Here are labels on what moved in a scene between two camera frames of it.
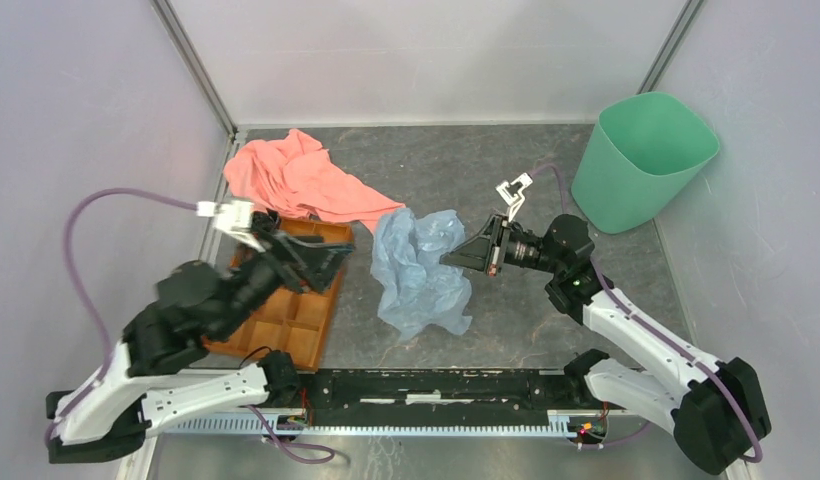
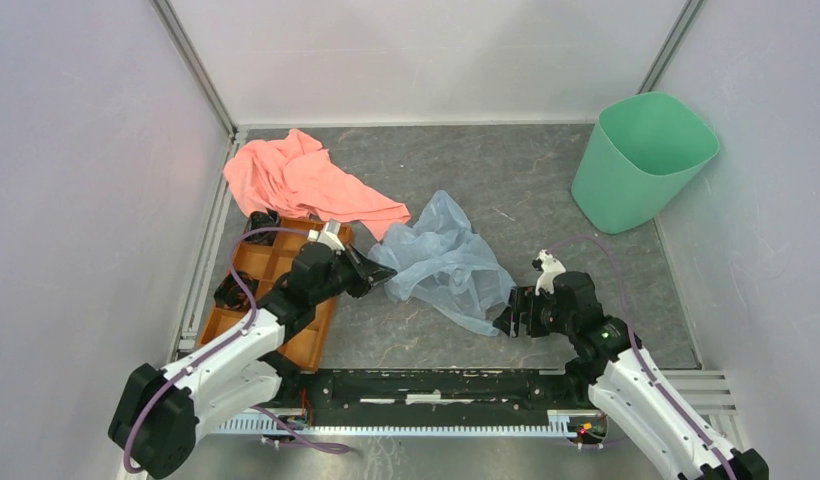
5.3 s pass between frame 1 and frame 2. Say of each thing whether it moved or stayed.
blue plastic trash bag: moved
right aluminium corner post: stayed
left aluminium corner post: stayed
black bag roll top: stayed
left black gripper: moved
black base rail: stayed
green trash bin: stayed
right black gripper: moved
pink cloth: stayed
